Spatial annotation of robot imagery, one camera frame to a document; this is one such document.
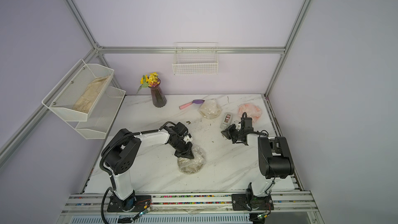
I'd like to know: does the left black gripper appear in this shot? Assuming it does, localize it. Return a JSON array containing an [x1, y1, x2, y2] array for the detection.
[[170, 139, 194, 160]]

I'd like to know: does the orange plate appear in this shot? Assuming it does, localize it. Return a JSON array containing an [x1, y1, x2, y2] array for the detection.
[[238, 103, 262, 122]]

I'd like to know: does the clear bubble wrap sheet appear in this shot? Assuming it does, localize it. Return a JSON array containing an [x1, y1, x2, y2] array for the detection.
[[197, 99, 223, 120], [237, 102, 263, 124]]

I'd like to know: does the dark yellow patterned plate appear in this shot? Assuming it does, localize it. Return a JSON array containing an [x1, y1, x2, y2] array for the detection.
[[178, 149, 206, 173]]

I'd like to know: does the cream yellow plate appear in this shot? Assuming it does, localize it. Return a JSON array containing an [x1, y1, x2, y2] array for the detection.
[[200, 101, 221, 118]]

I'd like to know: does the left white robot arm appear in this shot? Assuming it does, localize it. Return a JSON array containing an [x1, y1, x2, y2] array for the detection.
[[99, 121, 194, 201]]

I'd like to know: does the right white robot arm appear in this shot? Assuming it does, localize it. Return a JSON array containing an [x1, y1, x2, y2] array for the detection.
[[221, 112, 295, 200]]

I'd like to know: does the grey tape dispenser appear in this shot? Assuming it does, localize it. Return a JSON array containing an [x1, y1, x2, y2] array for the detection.
[[220, 113, 233, 130]]

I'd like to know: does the dark glass vase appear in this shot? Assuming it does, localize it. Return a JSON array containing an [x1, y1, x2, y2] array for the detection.
[[150, 85, 167, 108]]

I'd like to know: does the pink purple scoop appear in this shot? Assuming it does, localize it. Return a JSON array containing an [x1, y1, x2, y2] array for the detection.
[[179, 99, 205, 110]]

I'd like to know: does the yellow flower bouquet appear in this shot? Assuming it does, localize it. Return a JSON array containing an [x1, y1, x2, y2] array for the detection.
[[137, 72, 161, 93]]

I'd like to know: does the white mesh lower shelf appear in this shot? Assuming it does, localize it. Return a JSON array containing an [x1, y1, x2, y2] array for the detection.
[[75, 86, 125, 140]]

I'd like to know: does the white mesh shelf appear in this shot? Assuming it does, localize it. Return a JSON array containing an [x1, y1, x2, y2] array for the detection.
[[41, 59, 114, 122], [75, 86, 125, 140]]

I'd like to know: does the beige folded cloth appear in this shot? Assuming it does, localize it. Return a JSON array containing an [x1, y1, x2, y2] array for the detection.
[[73, 76, 109, 114]]

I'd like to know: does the white mesh upper shelf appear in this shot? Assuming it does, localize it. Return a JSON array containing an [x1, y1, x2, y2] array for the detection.
[[41, 59, 114, 122]]

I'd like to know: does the left black corrugated cable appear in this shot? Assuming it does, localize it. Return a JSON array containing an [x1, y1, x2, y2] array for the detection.
[[99, 121, 176, 224]]

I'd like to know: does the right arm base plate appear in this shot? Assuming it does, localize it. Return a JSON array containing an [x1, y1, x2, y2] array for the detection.
[[231, 194, 274, 211]]

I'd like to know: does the white wire wall basket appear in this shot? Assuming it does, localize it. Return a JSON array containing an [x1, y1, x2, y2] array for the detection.
[[172, 42, 219, 76]]

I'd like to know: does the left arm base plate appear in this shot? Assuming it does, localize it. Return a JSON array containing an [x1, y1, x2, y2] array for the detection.
[[107, 194, 152, 213]]

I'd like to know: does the aluminium mounting rail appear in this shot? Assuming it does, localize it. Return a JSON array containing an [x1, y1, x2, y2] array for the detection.
[[60, 191, 320, 219]]

